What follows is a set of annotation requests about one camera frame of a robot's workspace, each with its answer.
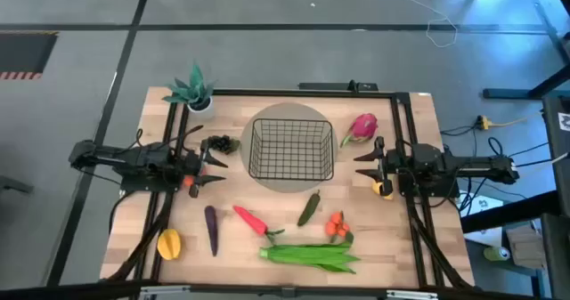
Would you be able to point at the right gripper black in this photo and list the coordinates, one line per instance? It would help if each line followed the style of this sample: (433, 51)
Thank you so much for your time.
(389, 164)

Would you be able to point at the green plant in white pot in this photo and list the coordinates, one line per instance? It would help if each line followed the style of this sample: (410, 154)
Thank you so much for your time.
(194, 91)

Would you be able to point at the green can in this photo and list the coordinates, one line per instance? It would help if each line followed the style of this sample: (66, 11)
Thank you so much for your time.
(495, 253)

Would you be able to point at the round grey mat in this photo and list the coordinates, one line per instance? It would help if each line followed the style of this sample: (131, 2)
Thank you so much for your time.
(289, 111)

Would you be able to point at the black floor hatch striped edge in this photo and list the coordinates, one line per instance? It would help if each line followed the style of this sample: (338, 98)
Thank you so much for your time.
(24, 53)

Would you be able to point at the black cabinet with white label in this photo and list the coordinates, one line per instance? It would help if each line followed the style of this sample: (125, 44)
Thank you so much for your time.
(556, 166)

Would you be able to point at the long green leafy vegetable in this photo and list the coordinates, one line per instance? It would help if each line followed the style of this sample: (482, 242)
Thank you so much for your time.
(307, 254)

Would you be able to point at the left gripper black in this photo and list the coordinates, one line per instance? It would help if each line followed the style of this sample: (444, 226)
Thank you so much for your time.
(196, 164)

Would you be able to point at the black bar device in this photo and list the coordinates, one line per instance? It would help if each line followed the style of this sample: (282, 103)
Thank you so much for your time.
(329, 86)

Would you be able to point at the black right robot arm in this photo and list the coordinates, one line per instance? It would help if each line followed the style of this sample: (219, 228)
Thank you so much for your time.
(472, 166)

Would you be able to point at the dark green grape bunch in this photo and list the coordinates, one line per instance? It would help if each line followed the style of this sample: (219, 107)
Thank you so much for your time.
(224, 144)

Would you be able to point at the pink dragon fruit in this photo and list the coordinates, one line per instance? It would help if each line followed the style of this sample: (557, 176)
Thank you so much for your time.
(364, 127)

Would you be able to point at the purple eggplant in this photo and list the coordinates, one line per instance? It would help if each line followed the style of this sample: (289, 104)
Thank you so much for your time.
(212, 229)

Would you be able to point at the white paper box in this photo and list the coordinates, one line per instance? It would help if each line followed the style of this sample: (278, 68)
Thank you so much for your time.
(483, 206)

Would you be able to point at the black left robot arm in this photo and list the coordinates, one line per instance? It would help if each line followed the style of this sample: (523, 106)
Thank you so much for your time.
(133, 162)

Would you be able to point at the red-orange carrot with leaves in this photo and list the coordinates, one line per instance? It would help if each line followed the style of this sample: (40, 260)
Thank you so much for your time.
(250, 220)

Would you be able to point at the tangerine cluster with green leaf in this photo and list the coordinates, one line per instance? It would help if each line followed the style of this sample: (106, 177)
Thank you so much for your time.
(336, 226)

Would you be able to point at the black desk frame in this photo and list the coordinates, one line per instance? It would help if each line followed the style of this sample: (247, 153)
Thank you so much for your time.
(541, 84)

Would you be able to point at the dark green cucumber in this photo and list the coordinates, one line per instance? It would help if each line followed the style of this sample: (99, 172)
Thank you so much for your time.
(308, 211)

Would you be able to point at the yellow toy fruit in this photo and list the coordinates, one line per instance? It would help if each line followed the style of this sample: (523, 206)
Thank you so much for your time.
(378, 188)

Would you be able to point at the brown cardboard box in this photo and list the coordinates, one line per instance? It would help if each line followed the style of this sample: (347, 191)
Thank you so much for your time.
(523, 246)

